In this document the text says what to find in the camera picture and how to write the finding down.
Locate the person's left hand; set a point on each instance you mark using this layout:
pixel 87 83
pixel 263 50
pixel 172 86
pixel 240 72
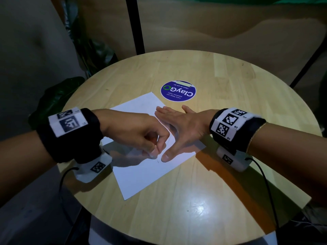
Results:
pixel 130 127

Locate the person's right hand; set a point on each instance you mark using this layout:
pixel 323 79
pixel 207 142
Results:
pixel 191 125

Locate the white eraser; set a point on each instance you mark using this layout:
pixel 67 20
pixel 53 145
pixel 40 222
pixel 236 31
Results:
pixel 154 156

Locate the white paper sheet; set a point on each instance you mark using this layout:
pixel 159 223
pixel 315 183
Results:
pixel 143 181

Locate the person's right forearm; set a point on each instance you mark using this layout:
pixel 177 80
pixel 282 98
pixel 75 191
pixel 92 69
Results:
pixel 293 155

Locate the person's left forearm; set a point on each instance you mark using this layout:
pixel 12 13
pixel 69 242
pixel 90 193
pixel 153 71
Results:
pixel 23 165

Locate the round wooden table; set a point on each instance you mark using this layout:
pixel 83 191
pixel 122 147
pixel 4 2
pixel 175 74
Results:
pixel 230 81

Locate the person's dark trousers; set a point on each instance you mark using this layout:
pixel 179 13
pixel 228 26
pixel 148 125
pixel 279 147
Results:
pixel 304 232

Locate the round blue sticker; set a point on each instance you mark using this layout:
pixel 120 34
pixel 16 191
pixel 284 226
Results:
pixel 178 91

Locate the black left wristband with markers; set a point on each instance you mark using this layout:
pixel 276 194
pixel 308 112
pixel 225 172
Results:
pixel 76 150

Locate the black wristband with markers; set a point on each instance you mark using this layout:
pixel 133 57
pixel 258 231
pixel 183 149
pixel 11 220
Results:
pixel 250 136
pixel 76 150

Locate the black right wristband with markers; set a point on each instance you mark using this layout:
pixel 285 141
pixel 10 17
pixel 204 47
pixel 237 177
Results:
pixel 250 136

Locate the dark green leafy plant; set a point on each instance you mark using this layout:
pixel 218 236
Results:
pixel 53 99

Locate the black vertical pole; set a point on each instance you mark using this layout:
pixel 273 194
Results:
pixel 135 25

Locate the wooden panel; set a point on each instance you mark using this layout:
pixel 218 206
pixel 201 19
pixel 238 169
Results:
pixel 217 25

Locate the black slanted metal bar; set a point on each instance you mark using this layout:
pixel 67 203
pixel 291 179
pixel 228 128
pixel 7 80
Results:
pixel 309 62

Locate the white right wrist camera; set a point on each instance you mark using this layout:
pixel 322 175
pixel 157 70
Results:
pixel 240 164

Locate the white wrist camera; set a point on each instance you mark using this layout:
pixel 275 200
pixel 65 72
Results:
pixel 240 164
pixel 85 176

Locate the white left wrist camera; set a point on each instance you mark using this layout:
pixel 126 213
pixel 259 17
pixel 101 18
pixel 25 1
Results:
pixel 85 176

